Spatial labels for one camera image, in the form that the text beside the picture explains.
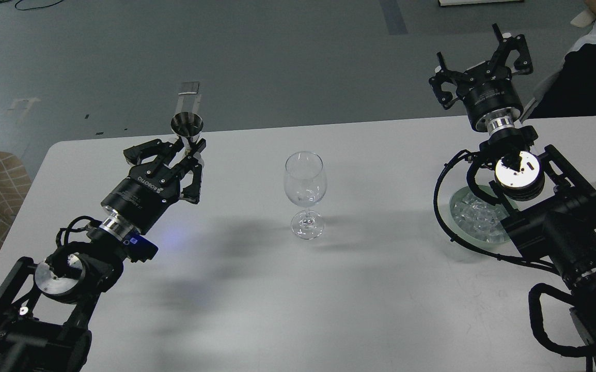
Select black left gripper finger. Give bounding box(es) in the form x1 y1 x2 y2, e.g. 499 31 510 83
172 139 207 205
123 139 184 178

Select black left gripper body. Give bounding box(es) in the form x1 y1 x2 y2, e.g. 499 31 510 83
101 165 185 235

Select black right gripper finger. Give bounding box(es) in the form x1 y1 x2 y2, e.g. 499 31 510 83
482 24 534 81
429 52 477 110

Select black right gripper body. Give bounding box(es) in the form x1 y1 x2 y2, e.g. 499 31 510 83
458 65 523 132

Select steel double jigger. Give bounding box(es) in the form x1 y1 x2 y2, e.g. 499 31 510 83
170 112 204 157

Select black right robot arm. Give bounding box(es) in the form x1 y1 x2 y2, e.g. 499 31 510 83
429 24 596 371

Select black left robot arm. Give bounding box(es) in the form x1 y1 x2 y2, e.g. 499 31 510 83
0 135 207 371

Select clear wine glass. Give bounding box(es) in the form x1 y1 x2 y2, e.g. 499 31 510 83
284 151 328 240

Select clear ice cubes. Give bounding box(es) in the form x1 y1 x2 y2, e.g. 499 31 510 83
452 191 508 243

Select metal floor plate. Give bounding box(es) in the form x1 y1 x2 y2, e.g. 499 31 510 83
178 82 200 95

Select person in white shirt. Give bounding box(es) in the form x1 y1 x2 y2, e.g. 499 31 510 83
527 1 596 119

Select green bowl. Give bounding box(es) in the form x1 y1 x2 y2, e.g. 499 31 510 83
449 187 510 248

